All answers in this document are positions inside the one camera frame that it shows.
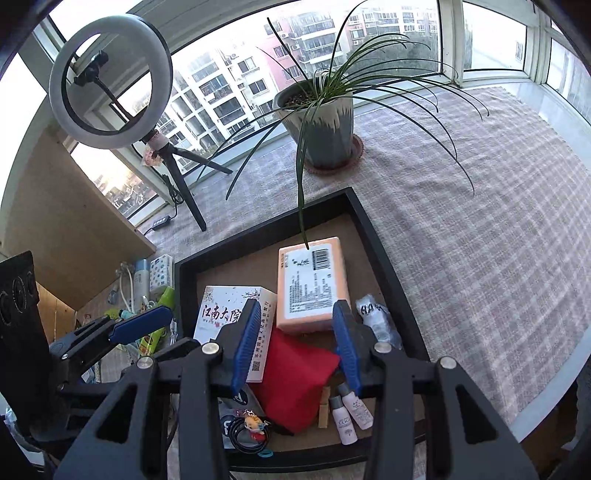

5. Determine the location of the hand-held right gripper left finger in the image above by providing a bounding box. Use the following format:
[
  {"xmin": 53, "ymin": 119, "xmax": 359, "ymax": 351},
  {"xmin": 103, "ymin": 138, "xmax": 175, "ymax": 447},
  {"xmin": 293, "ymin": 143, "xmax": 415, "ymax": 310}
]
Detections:
[{"xmin": 53, "ymin": 298, "xmax": 264, "ymax": 480}]

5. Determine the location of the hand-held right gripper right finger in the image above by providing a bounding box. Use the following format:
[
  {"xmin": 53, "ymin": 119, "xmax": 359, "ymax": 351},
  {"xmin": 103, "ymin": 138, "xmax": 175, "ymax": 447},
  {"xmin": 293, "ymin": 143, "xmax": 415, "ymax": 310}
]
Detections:
[{"xmin": 332, "ymin": 299, "xmax": 541, "ymax": 480}]

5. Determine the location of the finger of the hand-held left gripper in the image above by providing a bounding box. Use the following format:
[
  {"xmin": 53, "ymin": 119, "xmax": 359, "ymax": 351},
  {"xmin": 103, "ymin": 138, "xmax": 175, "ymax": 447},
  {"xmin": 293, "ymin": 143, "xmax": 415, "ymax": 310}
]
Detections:
[{"xmin": 50, "ymin": 305, "xmax": 174, "ymax": 361}]

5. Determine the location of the red cloth pouch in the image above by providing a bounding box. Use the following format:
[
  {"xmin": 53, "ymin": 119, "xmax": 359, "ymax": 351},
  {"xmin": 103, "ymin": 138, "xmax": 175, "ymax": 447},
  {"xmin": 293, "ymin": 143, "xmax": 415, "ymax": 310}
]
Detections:
[{"xmin": 249, "ymin": 327, "xmax": 341, "ymax": 435}]

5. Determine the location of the orange packet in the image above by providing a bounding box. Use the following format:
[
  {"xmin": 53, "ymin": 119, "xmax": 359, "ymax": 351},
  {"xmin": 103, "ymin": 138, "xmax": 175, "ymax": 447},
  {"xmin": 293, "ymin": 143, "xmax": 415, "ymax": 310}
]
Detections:
[{"xmin": 277, "ymin": 236, "xmax": 347, "ymax": 334}]

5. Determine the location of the small white bottle grey cap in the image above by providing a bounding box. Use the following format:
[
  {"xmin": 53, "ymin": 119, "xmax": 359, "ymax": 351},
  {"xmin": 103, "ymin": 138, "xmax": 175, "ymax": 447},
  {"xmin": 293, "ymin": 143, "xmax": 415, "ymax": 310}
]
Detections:
[{"xmin": 329, "ymin": 396, "xmax": 358, "ymax": 446}]

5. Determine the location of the black tray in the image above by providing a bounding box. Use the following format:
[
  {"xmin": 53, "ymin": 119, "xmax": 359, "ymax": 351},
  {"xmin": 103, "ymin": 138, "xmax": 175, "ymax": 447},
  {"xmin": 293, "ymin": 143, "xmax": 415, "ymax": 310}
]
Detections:
[{"xmin": 173, "ymin": 187, "xmax": 430, "ymax": 472}]

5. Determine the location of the green tube with orange end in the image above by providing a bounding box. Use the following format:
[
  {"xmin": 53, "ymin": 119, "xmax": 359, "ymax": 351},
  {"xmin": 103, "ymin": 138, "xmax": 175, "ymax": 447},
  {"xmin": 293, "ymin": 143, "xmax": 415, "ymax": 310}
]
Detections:
[{"xmin": 104, "ymin": 286, "xmax": 176, "ymax": 358}]

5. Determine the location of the wooden slat panel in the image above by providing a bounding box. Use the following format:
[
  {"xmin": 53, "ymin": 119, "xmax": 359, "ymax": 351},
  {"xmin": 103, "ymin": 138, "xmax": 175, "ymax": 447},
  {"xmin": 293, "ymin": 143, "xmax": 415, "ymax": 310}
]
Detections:
[{"xmin": 34, "ymin": 281, "xmax": 77, "ymax": 344}]

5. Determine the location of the white printed carton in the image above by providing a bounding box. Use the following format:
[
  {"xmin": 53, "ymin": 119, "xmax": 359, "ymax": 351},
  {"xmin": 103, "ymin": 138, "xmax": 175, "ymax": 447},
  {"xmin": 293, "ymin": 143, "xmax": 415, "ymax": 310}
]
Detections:
[{"xmin": 193, "ymin": 285, "xmax": 278, "ymax": 384}]

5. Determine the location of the clear plastic bag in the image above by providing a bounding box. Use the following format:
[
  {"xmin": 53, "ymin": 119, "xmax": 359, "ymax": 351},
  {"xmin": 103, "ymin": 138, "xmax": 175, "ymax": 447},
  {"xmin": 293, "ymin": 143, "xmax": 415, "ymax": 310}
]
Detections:
[{"xmin": 355, "ymin": 293, "xmax": 402, "ymax": 349}]

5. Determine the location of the white neck massager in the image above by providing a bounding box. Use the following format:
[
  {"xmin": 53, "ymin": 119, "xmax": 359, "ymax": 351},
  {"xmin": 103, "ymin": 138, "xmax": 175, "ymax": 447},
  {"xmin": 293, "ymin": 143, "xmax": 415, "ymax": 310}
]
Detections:
[{"xmin": 108, "ymin": 262, "xmax": 137, "ymax": 315}]

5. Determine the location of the white lotion bottle blue cap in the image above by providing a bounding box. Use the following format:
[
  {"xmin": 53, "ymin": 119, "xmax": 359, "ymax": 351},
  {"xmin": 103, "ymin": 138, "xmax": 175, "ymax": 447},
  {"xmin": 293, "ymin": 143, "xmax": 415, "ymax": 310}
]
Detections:
[{"xmin": 134, "ymin": 258, "xmax": 151, "ymax": 305}]

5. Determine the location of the printed tissue pack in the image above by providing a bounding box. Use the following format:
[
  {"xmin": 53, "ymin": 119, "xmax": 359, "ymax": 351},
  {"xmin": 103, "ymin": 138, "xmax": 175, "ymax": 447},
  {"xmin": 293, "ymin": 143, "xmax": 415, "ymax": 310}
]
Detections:
[{"xmin": 148, "ymin": 254, "xmax": 174, "ymax": 292}]

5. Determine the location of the small pink bottle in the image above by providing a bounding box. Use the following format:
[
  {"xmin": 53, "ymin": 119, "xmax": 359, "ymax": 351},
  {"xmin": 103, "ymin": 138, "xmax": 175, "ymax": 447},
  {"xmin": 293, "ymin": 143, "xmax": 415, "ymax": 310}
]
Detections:
[{"xmin": 338, "ymin": 383, "xmax": 374, "ymax": 431}]

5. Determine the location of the wooden clothespin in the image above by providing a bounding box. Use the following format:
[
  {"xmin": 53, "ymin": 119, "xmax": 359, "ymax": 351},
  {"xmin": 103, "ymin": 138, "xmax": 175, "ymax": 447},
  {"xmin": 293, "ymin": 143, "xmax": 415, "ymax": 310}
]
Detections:
[{"xmin": 318, "ymin": 387, "xmax": 332, "ymax": 429}]

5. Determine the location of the grey cloth with logo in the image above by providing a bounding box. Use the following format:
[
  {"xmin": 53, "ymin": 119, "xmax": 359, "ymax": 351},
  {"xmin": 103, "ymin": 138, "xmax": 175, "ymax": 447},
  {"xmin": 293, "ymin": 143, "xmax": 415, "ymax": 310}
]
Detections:
[{"xmin": 217, "ymin": 383, "xmax": 266, "ymax": 448}]

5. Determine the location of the large wooden board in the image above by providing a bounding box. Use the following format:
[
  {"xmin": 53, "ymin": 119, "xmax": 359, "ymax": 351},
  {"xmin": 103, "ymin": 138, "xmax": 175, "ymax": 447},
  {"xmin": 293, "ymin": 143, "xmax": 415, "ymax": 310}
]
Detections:
[{"xmin": 0, "ymin": 127, "xmax": 158, "ymax": 310}]

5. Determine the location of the black tripod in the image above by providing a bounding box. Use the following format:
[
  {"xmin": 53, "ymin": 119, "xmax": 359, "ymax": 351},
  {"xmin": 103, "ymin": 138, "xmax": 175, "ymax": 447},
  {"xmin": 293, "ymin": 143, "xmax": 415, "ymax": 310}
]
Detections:
[{"xmin": 131, "ymin": 129, "xmax": 234, "ymax": 232}]

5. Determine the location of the red-brown plant saucer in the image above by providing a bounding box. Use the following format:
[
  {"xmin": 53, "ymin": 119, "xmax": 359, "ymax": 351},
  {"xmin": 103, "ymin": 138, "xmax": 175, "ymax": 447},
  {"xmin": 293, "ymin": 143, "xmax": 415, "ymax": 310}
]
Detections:
[{"xmin": 302, "ymin": 134, "xmax": 365, "ymax": 176}]

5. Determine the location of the potted grass plant grey pot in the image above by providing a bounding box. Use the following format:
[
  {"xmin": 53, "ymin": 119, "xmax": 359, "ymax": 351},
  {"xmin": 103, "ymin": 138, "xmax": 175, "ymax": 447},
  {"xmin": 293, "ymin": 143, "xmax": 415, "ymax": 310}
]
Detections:
[{"xmin": 196, "ymin": 0, "xmax": 490, "ymax": 250}]

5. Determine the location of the black cable coil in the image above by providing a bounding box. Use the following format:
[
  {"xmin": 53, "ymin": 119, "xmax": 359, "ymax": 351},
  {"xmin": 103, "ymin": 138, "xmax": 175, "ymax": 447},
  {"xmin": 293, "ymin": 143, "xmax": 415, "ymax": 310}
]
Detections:
[{"xmin": 225, "ymin": 415, "xmax": 274, "ymax": 455}]

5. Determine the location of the white ring light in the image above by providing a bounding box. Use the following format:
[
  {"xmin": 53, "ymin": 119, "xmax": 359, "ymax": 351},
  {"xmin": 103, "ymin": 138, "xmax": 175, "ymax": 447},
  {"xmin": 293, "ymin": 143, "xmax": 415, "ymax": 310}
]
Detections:
[{"xmin": 48, "ymin": 15, "xmax": 174, "ymax": 149}]

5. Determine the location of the white window frame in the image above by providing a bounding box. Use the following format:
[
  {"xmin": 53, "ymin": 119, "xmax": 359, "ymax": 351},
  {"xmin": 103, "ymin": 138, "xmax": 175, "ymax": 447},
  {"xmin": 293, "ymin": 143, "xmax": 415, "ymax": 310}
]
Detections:
[{"xmin": 0, "ymin": 0, "xmax": 591, "ymax": 222}]

